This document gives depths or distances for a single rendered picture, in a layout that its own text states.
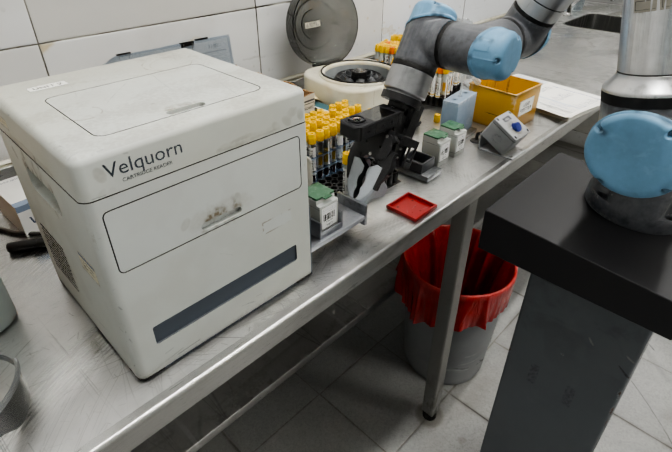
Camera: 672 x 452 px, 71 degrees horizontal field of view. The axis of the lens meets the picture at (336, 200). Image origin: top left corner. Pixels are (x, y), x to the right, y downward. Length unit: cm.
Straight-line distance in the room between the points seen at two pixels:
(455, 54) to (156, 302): 54
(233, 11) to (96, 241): 89
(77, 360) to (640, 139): 73
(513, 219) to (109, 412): 60
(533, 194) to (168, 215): 59
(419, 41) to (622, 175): 36
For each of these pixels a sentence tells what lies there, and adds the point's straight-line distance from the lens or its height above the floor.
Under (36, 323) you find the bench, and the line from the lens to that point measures 79.
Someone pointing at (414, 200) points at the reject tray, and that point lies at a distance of 93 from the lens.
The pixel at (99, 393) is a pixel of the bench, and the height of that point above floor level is 88.
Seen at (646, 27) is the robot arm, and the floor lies 125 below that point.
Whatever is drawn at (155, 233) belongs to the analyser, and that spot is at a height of 107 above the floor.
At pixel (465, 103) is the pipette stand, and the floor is 96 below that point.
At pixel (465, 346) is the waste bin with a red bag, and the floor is 21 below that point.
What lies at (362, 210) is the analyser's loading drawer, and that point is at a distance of 80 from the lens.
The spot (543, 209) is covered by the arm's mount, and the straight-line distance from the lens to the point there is 83.
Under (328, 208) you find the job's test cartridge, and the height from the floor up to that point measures 96.
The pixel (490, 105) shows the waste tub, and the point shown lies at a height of 93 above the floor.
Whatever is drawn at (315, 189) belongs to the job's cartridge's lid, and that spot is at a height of 98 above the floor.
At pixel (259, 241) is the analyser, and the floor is 99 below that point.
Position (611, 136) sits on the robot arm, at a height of 113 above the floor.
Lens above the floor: 136
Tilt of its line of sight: 32 degrees down
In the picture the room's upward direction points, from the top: straight up
